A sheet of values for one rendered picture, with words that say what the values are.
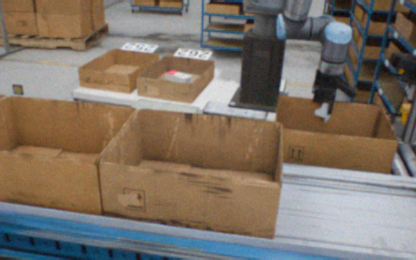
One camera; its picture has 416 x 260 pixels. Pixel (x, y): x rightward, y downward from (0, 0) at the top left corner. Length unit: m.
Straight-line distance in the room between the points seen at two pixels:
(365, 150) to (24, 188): 1.00
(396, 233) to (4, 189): 0.92
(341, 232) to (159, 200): 0.43
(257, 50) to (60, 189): 1.13
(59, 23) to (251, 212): 4.89
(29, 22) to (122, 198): 4.99
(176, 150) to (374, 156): 0.65
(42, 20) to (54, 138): 4.42
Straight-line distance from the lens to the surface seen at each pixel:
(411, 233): 1.08
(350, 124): 1.67
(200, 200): 0.87
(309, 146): 1.37
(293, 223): 1.01
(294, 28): 1.53
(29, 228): 0.99
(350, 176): 1.21
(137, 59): 2.38
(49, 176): 0.97
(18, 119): 1.32
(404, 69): 1.75
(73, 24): 5.50
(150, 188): 0.88
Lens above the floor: 1.51
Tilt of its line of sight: 27 degrees down
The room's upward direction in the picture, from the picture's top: 2 degrees clockwise
